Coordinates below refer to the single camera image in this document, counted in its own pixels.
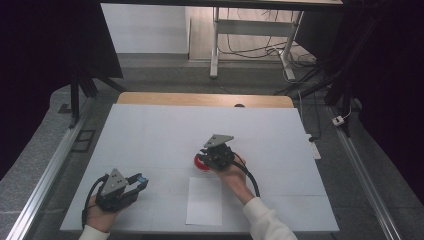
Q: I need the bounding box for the aluminium rail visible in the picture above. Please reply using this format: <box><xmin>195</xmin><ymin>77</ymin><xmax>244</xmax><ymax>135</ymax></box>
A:
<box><xmin>5</xmin><ymin>99</ymin><xmax>94</xmax><ymax>240</ymax></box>
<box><xmin>326</xmin><ymin>105</ymin><xmax>404</xmax><ymax>240</ymax></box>

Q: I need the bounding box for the black curtain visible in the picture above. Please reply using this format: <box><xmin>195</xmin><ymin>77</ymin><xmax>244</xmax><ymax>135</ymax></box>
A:
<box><xmin>0</xmin><ymin>0</ymin><xmax>124</xmax><ymax>181</ymax></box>
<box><xmin>294</xmin><ymin>0</ymin><xmax>424</xmax><ymax>208</ymax></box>

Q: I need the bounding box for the person's right hand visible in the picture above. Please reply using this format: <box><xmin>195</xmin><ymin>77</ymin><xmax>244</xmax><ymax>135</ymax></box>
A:
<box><xmin>215</xmin><ymin>155</ymin><xmax>257</xmax><ymax>206</ymax></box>

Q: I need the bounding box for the black metal stand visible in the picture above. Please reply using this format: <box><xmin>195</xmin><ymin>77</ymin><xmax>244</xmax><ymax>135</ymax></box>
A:
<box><xmin>68</xmin><ymin>66</ymin><xmax>128</xmax><ymax>130</ymax></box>
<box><xmin>274</xmin><ymin>13</ymin><xmax>384</xmax><ymax>138</ymax></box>

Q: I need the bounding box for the white desk frame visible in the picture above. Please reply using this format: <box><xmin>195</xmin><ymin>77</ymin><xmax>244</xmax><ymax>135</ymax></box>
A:
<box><xmin>209</xmin><ymin>6</ymin><xmax>305</xmax><ymax>82</ymax></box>

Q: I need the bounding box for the large white table cover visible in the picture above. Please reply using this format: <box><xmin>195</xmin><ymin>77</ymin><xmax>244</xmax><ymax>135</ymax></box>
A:
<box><xmin>59</xmin><ymin>103</ymin><xmax>340</xmax><ymax>233</ymax></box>

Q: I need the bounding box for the white paper sheet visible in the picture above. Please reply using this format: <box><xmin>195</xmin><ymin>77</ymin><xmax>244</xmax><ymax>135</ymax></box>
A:
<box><xmin>185</xmin><ymin>176</ymin><xmax>223</xmax><ymax>226</ymax></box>

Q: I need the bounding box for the person's left hand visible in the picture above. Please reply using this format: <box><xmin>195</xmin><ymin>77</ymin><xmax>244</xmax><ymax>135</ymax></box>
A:
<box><xmin>84</xmin><ymin>195</ymin><xmax>130</xmax><ymax>233</ymax></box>

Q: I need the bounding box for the right hand-held gripper black cable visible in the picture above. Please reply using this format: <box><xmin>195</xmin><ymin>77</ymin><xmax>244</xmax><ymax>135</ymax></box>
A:
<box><xmin>231</xmin><ymin>152</ymin><xmax>262</xmax><ymax>198</ymax></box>

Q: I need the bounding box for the tangle of black floor cables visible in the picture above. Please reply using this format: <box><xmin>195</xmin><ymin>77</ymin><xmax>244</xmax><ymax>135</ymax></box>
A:
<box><xmin>218</xmin><ymin>8</ymin><xmax>318</xmax><ymax>68</ymax></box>

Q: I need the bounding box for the left hand-held gripper black cable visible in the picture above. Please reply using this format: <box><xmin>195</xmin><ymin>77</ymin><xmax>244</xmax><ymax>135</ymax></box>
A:
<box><xmin>81</xmin><ymin>174</ymin><xmax>110</xmax><ymax>230</ymax></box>

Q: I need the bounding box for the hand-held gripper black cable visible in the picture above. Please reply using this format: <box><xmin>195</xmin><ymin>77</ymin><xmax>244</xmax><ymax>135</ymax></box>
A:
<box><xmin>81</xmin><ymin>174</ymin><xmax>110</xmax><ymax>230</ymax></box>
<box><xmin>231</xmin><ymin>152</ymin><xmax>262</xmax><ymax>198</ymax></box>

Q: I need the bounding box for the wooden table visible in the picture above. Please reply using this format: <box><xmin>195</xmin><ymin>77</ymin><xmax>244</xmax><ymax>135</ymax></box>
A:
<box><xmin>116</xmin><ymin>91</ymin><xmax>295</xmax><ymax>109</ymax></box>

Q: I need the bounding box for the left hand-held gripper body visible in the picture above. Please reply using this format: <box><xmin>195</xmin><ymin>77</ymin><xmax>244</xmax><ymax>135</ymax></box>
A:
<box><xmin>95</xmin><ymin>168</ymin><xmax>140</xmax><ymax>213</ymax></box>

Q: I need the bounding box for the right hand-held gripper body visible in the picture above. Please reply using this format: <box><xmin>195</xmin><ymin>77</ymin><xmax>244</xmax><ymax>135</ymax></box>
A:
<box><xmin>200</xmin><ymin>134</ymin><xmax>236</xmax><ymax>171</ymax></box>

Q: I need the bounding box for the round red ink pad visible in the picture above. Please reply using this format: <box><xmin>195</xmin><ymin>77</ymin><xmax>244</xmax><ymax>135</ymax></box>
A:
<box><xmin>194</xmin><ymin>154</ymin><xmax>212</xmax><ymax>172</ymax></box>

